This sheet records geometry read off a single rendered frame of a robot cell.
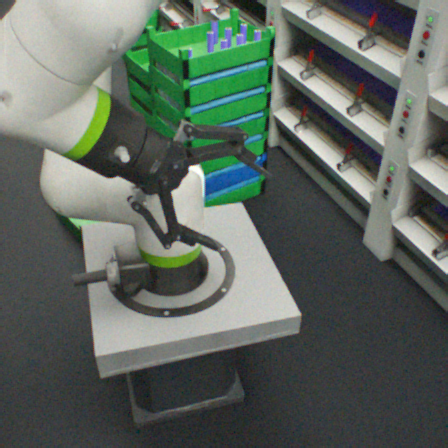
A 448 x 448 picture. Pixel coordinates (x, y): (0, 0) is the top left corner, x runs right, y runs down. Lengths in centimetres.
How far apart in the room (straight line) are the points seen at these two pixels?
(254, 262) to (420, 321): 57
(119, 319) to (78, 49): 56
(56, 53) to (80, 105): 8
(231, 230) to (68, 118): 63
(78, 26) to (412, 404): 108
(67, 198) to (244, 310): 37
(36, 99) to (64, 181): 37
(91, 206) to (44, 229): 83
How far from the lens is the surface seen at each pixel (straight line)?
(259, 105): 161
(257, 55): 154
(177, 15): 295
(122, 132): 62
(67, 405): 129
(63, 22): 52
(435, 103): 131
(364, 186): 162
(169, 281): 98
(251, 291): 100
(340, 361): 134
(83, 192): 91
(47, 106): 57
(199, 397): 120
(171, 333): 93
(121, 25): 52
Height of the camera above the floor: 106
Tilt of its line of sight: 40 degrees down
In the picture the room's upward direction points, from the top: straight up
